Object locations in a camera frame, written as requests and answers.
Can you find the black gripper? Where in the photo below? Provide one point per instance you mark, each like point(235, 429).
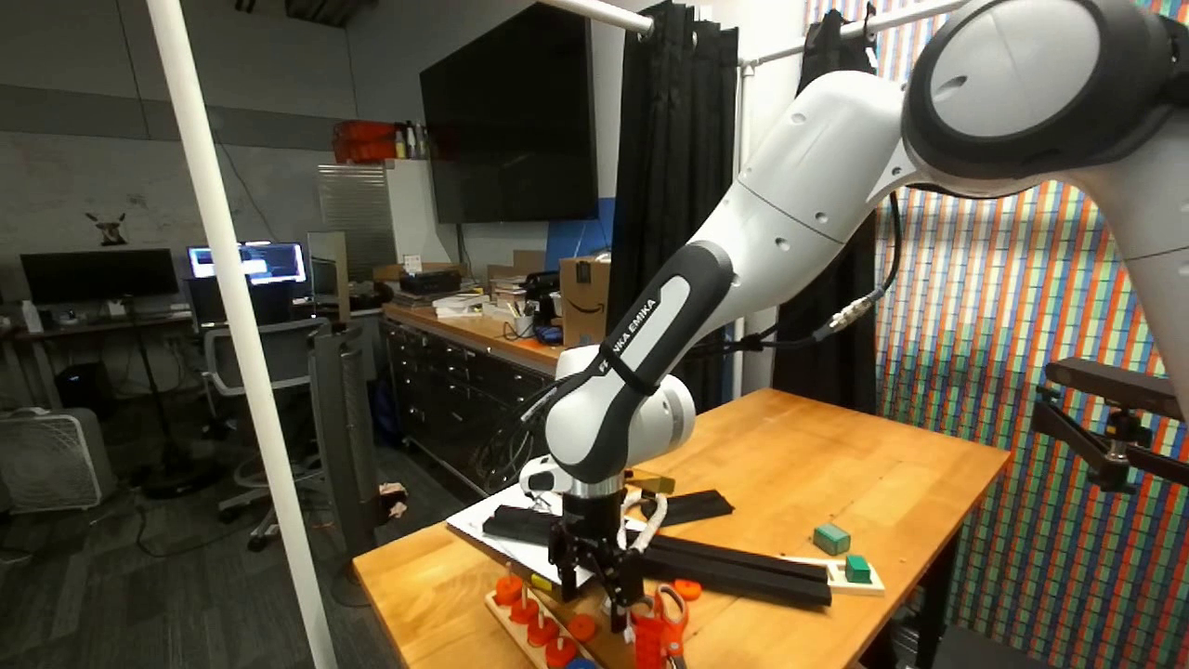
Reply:
point(589, 537)

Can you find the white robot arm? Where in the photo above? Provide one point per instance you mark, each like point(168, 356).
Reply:
point(999, 98)

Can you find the wooden peg holder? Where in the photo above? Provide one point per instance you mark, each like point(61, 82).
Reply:
point(536, 631)

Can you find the white paper sheet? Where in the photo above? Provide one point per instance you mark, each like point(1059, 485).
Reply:
point(515, 528)

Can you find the long black track piece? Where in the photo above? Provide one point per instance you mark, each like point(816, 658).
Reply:
point(737, 574)

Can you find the red cylinder block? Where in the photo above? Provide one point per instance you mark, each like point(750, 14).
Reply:
point(653, 640)

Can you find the green block on table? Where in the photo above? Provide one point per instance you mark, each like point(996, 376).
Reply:
point(831, 537)

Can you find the cardboard box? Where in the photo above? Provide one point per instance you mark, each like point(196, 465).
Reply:
point(586, 299)

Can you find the green block on rack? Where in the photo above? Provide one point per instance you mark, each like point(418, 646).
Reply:
point(857, 565)

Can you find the white vertical pole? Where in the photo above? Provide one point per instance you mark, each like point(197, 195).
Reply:
point(207, 175)

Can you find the lit computer monitor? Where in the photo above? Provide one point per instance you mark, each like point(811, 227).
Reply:
point(261, 263)

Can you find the wall mounted black television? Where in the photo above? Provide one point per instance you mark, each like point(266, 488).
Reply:
point(511, 125)

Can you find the black camera tripod mount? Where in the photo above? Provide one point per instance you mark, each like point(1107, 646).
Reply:
point(1123, 449)

